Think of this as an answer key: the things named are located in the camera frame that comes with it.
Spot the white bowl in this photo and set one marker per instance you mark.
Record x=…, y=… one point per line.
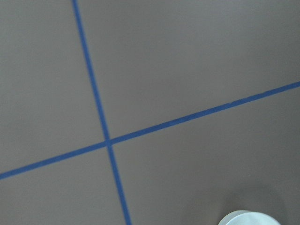
x=245, y=217

